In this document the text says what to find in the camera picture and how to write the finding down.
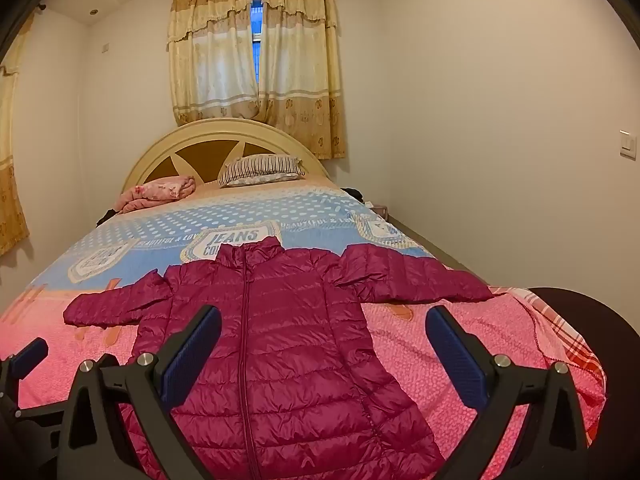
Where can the pink floral folded blanket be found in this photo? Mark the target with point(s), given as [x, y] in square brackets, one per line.
[155, 192]

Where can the blue and pink printed blanket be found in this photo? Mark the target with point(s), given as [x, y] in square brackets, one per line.
[310, 215]

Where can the dark cloth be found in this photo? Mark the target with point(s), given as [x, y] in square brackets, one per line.
[356, 194]

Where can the white light switch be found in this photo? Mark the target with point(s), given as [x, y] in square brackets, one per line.
[628, 145]

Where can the plaid bed sheet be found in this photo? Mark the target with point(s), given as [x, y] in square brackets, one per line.
[565, 330]

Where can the magenta puffer jacket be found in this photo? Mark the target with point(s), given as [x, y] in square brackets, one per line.
[300, 360]

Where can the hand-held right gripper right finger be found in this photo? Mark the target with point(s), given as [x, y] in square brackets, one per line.
[457, 360]

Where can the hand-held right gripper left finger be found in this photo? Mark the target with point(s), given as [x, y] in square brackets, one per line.
[192, 355]

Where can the window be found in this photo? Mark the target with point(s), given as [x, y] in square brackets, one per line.
[256, 35]

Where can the dark round furniture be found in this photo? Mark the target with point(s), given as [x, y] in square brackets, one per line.
[595, 330]

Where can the yellow floral side curtain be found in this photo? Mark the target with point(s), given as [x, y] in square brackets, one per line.
[9, 170]

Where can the cream arched headboard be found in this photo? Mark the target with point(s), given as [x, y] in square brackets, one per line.
[150, 155]

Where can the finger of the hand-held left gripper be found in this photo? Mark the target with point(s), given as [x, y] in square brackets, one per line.
[27, 356]

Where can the striped pillow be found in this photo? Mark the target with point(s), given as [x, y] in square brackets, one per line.
[260, 170]

